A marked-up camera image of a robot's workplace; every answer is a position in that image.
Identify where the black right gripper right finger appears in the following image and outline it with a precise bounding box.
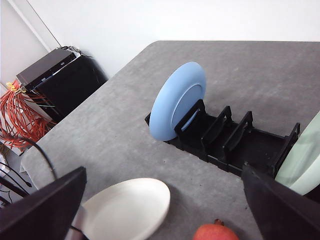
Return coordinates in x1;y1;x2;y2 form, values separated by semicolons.
241;163;320;240

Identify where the red pomegranate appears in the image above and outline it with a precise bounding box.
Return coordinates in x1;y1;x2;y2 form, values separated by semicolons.
192;218;239;240

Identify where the mint green plate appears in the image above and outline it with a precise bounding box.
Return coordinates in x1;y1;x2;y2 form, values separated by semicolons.
275;111;320;195

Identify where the white plate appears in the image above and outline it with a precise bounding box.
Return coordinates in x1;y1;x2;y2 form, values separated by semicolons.
72;177;171;240

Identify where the light blue plate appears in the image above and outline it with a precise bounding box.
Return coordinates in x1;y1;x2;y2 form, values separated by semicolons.
150;62;207;142

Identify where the black dish rack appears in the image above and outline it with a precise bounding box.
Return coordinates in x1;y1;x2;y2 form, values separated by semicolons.
145;99;301;176

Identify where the black equipment cabinet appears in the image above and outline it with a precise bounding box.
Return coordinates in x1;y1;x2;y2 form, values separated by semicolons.
16;46;109;122

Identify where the black cable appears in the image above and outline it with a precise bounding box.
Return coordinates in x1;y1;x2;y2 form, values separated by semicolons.
0;135;58;179

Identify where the orange cable bundle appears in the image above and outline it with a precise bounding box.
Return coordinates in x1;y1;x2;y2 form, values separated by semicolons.
0;80;56;151

